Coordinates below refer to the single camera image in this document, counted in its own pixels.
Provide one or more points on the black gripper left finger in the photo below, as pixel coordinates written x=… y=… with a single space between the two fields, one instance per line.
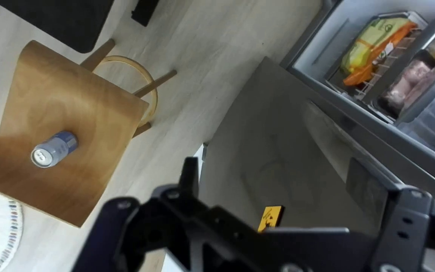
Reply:
x=143 y=226

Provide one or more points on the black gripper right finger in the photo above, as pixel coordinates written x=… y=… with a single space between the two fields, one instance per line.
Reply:
x=404 y=226

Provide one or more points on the small blue-capped bottle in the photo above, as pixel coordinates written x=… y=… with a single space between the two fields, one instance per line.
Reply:
x=52 y=151

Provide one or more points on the stainless steel fridge door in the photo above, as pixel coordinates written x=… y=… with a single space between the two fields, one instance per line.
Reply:
x=279 y=151

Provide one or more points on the stainless steel fridge cabinet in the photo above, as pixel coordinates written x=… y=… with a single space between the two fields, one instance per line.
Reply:
x=328 y=30

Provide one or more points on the yellow sign magnet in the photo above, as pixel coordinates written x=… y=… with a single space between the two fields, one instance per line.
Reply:
x=271 y=217

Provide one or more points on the pink frozen meat bag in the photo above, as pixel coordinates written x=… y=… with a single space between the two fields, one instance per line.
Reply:
x=411 y=83

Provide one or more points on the orange yellow food package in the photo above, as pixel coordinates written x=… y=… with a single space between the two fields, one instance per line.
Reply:
x=377 y=45

